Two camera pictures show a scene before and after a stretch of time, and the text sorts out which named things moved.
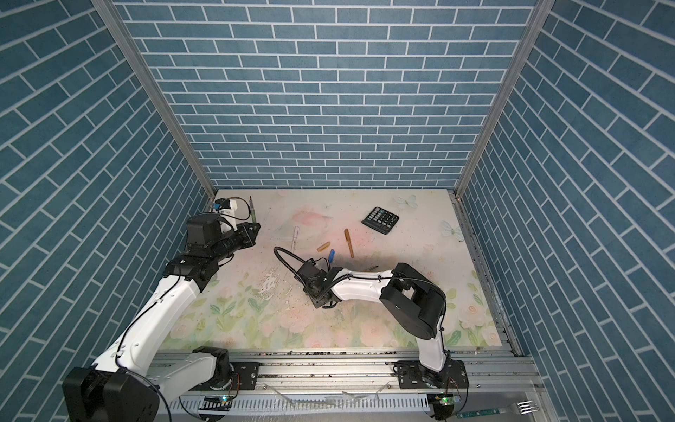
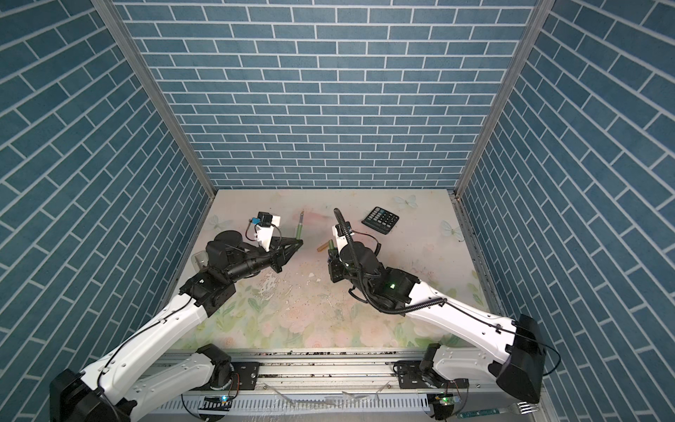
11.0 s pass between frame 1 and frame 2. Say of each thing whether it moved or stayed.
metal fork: stayed
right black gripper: moved
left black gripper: moved
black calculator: stayed
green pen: moved
